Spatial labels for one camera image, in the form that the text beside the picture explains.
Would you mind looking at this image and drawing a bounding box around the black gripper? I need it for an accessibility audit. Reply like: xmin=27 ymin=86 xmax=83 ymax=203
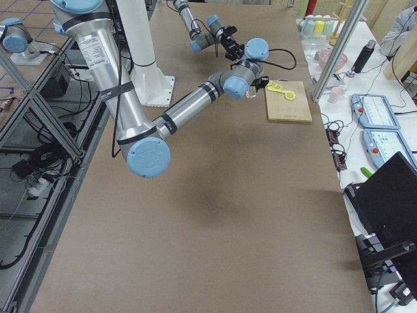
xmin=252 ymin=76 xmax=269 ymax=89
xmin=220 ymin=34 xmax=245 ymax=61

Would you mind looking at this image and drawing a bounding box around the clear glass cup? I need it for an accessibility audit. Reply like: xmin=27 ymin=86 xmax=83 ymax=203
xmin=246 ymin=86 xmax=257 ymax=98

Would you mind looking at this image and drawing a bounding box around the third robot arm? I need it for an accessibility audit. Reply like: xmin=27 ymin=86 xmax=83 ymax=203
xmin=1 ymin=18 xmax=48 ymax=66

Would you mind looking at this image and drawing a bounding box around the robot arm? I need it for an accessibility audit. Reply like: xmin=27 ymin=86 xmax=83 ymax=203
xmin=173 ymin=1 xmax=244 ymax=61
xmin=51 ymin=1 xmax=269 ymax=178

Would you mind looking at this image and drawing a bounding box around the pink cup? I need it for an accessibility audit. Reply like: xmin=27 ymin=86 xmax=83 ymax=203
xmin=328 ymin=87 xmax=345 ymax=104

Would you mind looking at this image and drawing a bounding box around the yellow cup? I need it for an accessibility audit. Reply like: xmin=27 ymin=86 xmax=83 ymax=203
xmin=313 ymin=20 xmax=325 ymax=36

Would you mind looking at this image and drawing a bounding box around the lemon slice on knife tip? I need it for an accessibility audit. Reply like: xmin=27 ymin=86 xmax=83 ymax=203
xmin=285 ymin=93 xmax=296 ymax=100

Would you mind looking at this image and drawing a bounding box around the wooden cutting board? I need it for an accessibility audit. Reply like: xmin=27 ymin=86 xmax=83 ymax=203
xmin=265 ymin=80 xmax=312 ymax=123

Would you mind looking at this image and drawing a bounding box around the pink bowl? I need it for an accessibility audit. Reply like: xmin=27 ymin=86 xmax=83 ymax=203
xmin=317 ymin=49 xmax=349 ymax=71

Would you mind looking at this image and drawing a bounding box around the black bottle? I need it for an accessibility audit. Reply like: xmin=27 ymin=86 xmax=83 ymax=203
xmin=352 ymin=40 xmax=377 ymax=74

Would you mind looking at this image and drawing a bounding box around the upper teach pendant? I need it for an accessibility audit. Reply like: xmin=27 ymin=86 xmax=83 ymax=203
xmin=351 ymin=93 xmax=401 ymax=130

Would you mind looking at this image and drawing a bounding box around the teach pendant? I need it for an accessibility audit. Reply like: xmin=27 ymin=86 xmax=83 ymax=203
xmin=351 ymin=93 xmax=401 ymax=130
xmin=362 ymin=128 xmax=416 ymax=169

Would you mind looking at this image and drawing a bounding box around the lower teach pendant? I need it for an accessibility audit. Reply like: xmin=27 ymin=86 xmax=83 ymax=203
xmin=362 ymin=128 xmax=416 ymax=169

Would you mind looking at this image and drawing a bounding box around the green marker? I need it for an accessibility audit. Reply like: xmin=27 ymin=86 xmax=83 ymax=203
xmin=360 ymin=167 xmax=373 ymax=179

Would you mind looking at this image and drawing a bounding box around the seated person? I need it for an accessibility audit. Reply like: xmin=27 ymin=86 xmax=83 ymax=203
xmin=380 ymin=6 xmax=416 ymax=57

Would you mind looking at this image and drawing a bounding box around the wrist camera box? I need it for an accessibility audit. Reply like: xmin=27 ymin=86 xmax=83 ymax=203
xmin=222 ymin=25 xmax=237 ymax=37

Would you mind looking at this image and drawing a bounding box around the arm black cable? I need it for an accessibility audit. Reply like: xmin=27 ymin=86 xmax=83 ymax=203
xmin=263 ymin=48 xmax=297 ymax=71

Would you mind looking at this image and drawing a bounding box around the power strip with cables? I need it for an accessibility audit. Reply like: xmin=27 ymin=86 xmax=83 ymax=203
xmin=324 ymin=120 xmax=347 ymax=172

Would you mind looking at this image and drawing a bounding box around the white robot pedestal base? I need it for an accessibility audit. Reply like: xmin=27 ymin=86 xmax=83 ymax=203
xmin=117 ymin=0 xmax=175 ymax=107

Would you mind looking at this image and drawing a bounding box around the aluminium frame post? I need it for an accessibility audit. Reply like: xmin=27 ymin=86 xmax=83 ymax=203
xmin=311 ymin=0 xmax=369 ymax=102

